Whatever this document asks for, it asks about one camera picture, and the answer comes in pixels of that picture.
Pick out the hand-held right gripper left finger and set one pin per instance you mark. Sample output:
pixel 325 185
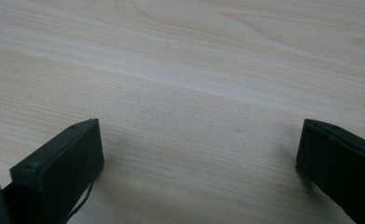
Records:
pixel 63 166

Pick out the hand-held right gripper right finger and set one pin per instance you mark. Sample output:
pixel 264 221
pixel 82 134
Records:
pixel 342 166

